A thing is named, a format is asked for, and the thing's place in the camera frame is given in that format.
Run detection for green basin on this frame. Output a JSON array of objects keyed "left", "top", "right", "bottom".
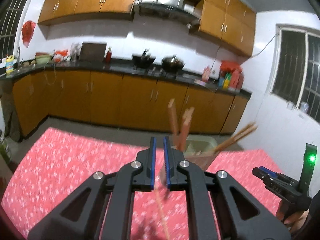
[{"left": 35, "top": 52, "right": 53, "bottom": 64}]

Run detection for pink bottle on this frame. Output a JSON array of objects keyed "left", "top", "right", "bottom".
[{"left": 202, "top": 66, "right": 211, "bottom": 82}]

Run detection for lower wooden cabinets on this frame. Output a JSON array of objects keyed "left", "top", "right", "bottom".
[{"left": 12, "top": 70, "right": 249, "bottom": 137}]

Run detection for window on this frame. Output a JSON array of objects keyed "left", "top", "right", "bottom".
[
  {"left": 1, "top": 0, "right": 31, "bottom": 60},
  {"left": 271, "top": 27, "right": 319, "bottom": 122}
]

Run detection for red bottle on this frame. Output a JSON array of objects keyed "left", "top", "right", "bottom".
[{"left": 104, "top": 47, "right": 112, "bottom": 63}]

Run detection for wooden chopstick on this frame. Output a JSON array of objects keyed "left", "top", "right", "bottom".
[
  {"left": 177, "top": 107, "right": 194, "bottom": 152},
  {"left": 213, "top": 122, "right": 258, "bottom": 154},
  {"left": 168, "top": 99, "right": 180, "bottom": 148},
  {"left": 154, "top": 188, "right": 170, "bottom": 240}
]

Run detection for wooden cabinets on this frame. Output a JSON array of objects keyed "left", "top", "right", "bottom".
[
  {"left": 38, "top": 0, "right": 256, "bottom": 57},
  {"left": 12, "top": 70, "right": 249, "bottom": 137}
]

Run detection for beige perforated utensil holder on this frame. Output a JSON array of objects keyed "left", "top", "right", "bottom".
[{"left": 168, "top": 135, "right": 218, "bottom": 170}]

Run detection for left window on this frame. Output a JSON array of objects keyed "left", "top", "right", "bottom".
[{"left": 1, "top": 0, "right": 31, "bottom": 60}]

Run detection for yellow detergent bottle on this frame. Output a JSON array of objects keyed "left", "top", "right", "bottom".
[{"left": 5, "top": 55, "right": 15, "bottom": 74}]

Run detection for steel range hood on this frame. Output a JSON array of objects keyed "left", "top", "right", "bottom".
[{"left": 133, "top": 0, "right": 202, "bottom": 27}]

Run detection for black lidded wok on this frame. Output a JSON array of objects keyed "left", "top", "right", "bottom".
[{"left": 162, "top": 55, "right": 185, "bottom": 73}]

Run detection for red plastic bag on wall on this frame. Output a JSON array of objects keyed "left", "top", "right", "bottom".
[{"left": 22, "top": 21, "right": 37, "bottom": 48}]

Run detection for right window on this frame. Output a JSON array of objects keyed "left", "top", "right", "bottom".
[{"left": 271, "top": 27, "right": 319, "bottom": 122}]

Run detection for red floral tablecloth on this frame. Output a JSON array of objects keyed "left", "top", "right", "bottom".
[{"left": 1, "top": 128, "right": 279, "bottom": 239}]

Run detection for black countertop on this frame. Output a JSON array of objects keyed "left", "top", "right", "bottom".
[{"left": 1, "top": 59, "right": 252, "bottom": 100}]

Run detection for dark cutting board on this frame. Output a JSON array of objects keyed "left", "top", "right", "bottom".
[{"left": 79, "top": 42, "right": 107, "bottom": 62}]

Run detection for black wok with handle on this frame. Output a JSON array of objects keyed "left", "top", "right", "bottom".
[{"left": 132, "top": 49, "right": 156, "bottom": 69}]

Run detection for red bag on counter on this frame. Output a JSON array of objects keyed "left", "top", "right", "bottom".
[{"left": 53, "top": 49, "right": 68, "bottom": 63}]

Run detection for upper wooden cabinets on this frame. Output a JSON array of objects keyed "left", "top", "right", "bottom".
[{"left": 38, "top": 0, "right": 256, "bottom": 57}]

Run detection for person right hand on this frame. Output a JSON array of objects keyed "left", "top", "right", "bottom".
[{"left": 276, "top": 200, "right": 309, "bottom": 233}]

